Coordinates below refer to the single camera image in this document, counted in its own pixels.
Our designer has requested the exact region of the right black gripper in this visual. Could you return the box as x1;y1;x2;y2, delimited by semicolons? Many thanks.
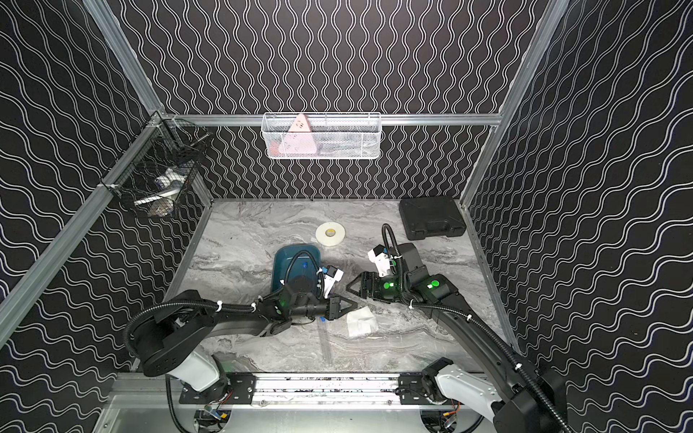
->
345;272;411;301

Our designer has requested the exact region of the white wipe cloth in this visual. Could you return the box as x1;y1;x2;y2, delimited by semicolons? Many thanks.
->
346;307;379;338

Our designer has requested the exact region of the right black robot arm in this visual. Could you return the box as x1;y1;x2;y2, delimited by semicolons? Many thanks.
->
346;244;571;432

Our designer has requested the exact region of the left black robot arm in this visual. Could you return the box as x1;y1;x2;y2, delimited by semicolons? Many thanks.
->
124;276;357;399

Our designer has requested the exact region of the white tape roll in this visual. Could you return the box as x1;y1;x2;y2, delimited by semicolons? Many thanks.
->
315;222;346;247

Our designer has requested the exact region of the teal plastic tray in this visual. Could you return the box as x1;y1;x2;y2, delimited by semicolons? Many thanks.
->
271;244;321;292

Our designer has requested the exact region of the black plastic case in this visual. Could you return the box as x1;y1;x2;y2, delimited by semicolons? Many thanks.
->
399;196;467;241

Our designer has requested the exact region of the pink triangular card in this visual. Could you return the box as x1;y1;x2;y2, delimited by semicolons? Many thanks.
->
278;113;318;157

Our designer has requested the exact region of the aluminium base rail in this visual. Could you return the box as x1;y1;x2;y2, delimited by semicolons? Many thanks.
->
113;372;542;408

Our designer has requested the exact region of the clear wire basket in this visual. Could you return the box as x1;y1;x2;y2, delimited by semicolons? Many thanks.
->
261;112;383;160

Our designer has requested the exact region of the black wire basket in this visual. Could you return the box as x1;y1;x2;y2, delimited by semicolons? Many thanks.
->
106;118;212;219

